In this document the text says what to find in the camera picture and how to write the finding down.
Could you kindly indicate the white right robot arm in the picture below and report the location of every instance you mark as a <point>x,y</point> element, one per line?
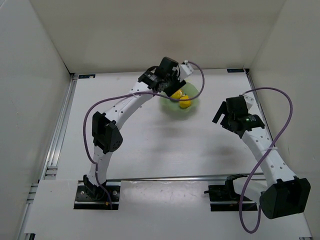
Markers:
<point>284,194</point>

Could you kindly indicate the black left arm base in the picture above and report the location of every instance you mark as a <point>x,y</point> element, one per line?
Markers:
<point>91,197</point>

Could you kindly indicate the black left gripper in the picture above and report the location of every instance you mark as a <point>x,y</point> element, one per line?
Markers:
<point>175,87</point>

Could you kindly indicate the front aluminium rail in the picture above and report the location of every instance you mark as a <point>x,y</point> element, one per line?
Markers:
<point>219,177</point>

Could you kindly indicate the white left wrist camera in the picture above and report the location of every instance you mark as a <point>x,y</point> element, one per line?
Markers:
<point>185,70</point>

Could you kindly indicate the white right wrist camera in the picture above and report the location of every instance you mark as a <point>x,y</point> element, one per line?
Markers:
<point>248,100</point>

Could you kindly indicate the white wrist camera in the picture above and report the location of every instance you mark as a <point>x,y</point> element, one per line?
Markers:
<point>248,100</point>
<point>185,70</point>

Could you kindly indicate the aluminium frame rail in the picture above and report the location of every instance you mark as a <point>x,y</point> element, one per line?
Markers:
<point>51,161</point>

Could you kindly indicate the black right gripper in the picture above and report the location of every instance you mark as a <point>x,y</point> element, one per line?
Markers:
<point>222,114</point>

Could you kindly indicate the yellow fake lemon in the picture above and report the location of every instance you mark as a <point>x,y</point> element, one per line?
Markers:
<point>184,102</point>
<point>177,95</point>

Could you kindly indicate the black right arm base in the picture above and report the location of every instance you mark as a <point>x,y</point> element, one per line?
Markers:
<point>223,197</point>

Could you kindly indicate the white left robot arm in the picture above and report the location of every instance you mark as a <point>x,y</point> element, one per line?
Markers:
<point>106,128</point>

